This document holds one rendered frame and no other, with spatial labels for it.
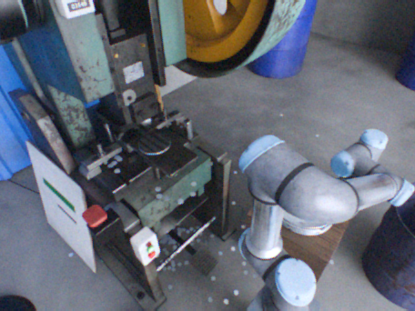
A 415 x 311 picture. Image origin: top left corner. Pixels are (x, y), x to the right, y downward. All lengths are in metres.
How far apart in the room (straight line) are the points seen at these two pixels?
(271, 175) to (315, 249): 0.82
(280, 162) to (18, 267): 1.65
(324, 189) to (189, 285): 1.16
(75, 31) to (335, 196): 0.71
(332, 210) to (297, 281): 0.37
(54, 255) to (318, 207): 1.59
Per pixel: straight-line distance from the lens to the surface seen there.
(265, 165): 0.64
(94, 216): 1.00
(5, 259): 2.06
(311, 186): 0.61
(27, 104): 1.38
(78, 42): 0.86
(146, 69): 1.06
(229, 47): 1.13
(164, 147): 1.12
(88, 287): 1.77
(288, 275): 0.95
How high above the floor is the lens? 1.53
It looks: 44 degrees down
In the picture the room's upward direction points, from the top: 1 degrees counter-clockwise
